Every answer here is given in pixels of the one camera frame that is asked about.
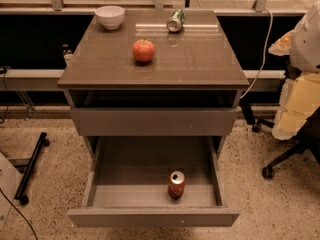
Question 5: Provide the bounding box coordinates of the black floor cable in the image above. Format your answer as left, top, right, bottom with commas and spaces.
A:
0, 187, 40, 240

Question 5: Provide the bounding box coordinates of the red apple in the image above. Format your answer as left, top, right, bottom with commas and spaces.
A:
132, 39, 155, 63

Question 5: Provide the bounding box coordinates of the white bowl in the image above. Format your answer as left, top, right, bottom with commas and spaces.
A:
95, 6, 125, 30

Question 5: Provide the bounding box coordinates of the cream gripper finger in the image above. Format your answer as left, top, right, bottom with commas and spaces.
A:
268, 30, 294, 56

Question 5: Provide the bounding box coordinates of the grey cabinet with glossy top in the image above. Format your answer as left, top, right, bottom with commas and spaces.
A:
58, 9, 248, 151

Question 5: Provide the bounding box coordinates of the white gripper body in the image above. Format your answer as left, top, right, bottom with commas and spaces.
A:
272, 73, 320, 140

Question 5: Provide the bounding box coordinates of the white hanging cable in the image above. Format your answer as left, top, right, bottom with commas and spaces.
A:
239, 9, 274, 100

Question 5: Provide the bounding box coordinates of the open grey middle drawer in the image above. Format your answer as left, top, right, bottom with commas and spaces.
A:
68, 137, 239, 227

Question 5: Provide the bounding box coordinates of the red coke can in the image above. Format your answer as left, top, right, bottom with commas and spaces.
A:
168, 171, 186, 199

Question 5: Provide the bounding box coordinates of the black office chair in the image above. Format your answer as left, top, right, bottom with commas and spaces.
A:
240, 98, 320, 179

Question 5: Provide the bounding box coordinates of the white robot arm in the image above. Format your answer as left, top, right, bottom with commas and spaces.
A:
268, 1, 320, 140

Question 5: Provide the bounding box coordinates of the black wheeled stand leg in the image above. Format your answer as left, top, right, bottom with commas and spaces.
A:
14, 132, 50, 205

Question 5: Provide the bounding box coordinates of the white box at left edge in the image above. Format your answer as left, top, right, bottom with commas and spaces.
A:
0, 152, 21, 231

